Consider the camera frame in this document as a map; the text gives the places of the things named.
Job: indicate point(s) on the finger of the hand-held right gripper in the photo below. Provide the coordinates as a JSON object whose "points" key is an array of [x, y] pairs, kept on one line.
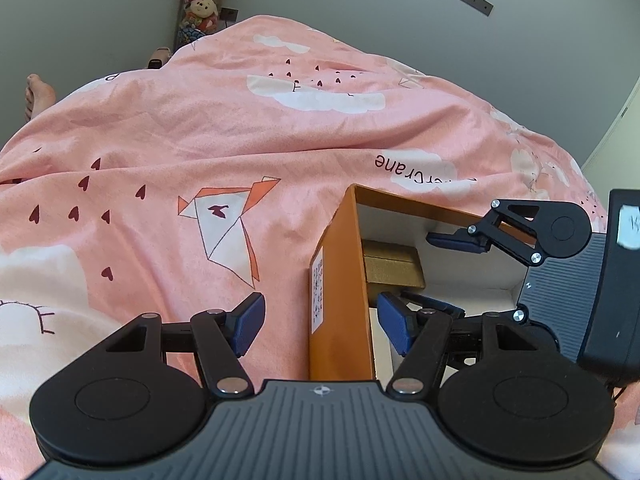
{"points": [[455, 243], [445, 306]]}

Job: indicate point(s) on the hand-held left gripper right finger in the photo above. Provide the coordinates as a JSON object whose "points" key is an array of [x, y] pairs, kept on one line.
{"points": [[395, 322]]}

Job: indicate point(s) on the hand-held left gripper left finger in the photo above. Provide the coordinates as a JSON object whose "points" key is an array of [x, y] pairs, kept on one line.
{"points": [[250, 322]]}

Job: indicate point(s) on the gold box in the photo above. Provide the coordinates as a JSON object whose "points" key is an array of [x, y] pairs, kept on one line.
{"points": [[390, 270]]}

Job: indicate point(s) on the orange cardboard box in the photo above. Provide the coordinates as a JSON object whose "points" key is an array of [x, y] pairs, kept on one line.
{"points": [[345, 270]]}

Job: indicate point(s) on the pink printed blanket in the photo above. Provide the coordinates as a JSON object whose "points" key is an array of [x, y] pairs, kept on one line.
{"points": [[200, 125]]}

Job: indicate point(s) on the person's foot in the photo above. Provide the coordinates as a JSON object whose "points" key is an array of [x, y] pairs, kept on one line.
{"points": [[39, 95]]}

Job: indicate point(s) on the pile of plush toys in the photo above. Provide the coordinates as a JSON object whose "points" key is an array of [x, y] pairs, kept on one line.
{"points": [[202, 7]]}

